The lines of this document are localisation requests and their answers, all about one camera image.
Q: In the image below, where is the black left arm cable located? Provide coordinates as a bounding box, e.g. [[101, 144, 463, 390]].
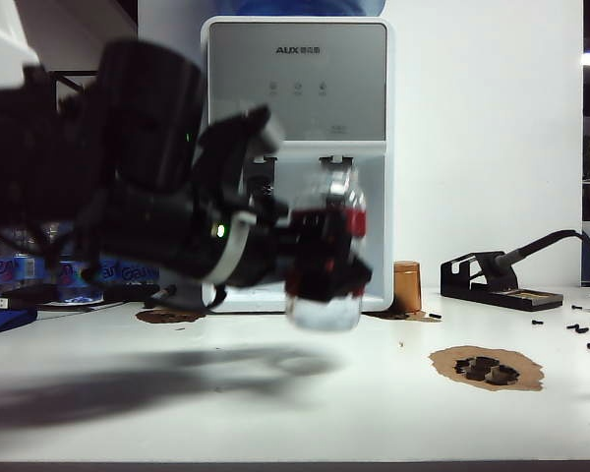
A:
[[0, 220, 227, 316]]

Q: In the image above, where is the copper metal canister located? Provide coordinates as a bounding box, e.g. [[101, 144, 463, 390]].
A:
[[392, 261, 423, 316]]

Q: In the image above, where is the black soldering iron stand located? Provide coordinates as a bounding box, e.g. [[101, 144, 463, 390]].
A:
[[440, 251, 564, 312]]

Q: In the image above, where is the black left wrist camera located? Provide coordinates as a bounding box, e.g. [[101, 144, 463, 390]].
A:
[[196, 103, 286, 166]]

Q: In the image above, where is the black soldering iron handle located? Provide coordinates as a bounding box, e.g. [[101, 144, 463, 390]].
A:
[[486, 248, 526, 276]]

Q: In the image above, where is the blue cloth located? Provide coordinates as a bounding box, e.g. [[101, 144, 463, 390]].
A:
[[0, 294, 38, 340]]

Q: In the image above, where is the white AUX water dispenser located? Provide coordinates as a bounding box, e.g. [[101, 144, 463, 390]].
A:
[[200, 16, 396, 315]]

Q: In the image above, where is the glass bottle with red belts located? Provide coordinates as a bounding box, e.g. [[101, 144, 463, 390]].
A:
[[283, 164, 371, 334]]

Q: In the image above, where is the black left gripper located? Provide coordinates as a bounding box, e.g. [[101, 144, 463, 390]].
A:
[[102, 191, 375, 302]]

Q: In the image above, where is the blue dispenser water jug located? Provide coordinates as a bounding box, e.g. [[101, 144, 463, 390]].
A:
[[219, 0, 388, 18]]

